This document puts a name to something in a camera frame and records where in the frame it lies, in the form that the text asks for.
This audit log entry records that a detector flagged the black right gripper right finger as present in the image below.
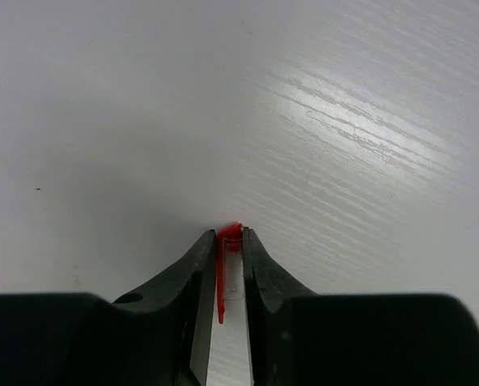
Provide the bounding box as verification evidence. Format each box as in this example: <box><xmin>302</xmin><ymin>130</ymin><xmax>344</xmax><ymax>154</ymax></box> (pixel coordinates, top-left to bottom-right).
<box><xmin>243</xmin><ymin>228</ymin><xmax>479</xmax><ymax>385</ymax></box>

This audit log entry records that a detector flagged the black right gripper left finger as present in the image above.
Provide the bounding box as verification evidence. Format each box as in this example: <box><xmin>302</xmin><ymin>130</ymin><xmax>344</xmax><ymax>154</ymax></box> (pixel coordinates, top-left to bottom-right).
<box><xmin>0</xmin><ymin>230</ymin><xmax>216</xmax><ymax>385</ymax></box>

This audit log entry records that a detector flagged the red pen cap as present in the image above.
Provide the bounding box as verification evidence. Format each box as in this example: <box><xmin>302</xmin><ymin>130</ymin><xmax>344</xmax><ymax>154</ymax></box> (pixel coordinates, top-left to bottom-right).
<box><xmin>216</xmin><ymin>222</ymin><xmax>244</xmax><ymax>324</ymax></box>

